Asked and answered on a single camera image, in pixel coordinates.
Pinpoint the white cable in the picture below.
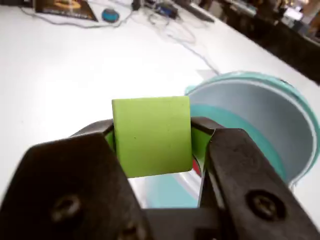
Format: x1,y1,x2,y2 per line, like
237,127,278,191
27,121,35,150
19,6,221,76

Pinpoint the green cube block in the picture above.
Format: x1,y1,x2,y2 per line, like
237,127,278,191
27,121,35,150
111,95,194,179

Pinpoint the black electronic device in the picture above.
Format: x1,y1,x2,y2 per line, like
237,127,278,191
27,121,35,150
154,1,179,19

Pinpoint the blue round speaker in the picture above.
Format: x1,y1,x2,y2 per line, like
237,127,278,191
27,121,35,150
100,7,121,22

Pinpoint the teal whale-shaped bin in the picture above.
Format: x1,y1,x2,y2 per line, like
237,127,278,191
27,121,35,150
127,71,319,210

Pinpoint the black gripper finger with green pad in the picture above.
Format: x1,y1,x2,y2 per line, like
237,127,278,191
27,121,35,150
0,119,149,240
191,116,320,240

